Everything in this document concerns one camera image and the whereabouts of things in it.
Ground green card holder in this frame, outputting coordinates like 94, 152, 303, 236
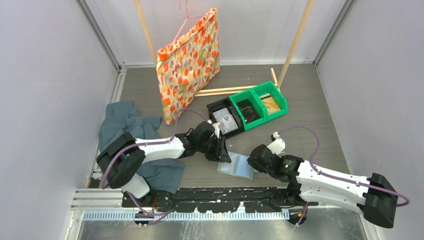
217, 152, 254, 180

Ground yellow cards in right bin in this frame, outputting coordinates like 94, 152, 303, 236
260, 93, 281, 115

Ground black storage bin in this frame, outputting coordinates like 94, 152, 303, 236
206, 97, 245, 138

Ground cards in black bin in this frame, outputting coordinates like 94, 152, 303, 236
212, 108, 239, 134

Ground cards in left green bin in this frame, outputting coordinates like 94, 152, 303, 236
236, 99, 260, 124

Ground green bin left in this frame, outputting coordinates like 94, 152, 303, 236
229, 89, 267, 131

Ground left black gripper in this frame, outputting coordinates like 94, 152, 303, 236
197, 135, 231, 163

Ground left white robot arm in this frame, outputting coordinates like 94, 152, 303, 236
96, 120, 232, 207

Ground blue-grey cloth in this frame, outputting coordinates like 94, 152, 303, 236
98, 100, 185, 194

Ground wooden clothes rack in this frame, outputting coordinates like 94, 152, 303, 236
134, 0, 315, 97

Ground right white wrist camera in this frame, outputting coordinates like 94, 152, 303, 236
266, 131, 286, 157

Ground green bin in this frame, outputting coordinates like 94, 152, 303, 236
229, 89, 267, 131
251, 81, 289, 122

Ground green bin right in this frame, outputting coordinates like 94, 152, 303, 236
251, 81, 289, 122

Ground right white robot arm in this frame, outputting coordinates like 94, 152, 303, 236
247, 144, 399, 229

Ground pink wire hanger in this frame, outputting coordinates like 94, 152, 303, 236
171, 0, 204, 43

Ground orange floral hanging garment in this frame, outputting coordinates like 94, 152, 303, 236
156, 7, 220, 125

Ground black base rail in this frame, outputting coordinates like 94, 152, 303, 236
121, 186, 305, 214

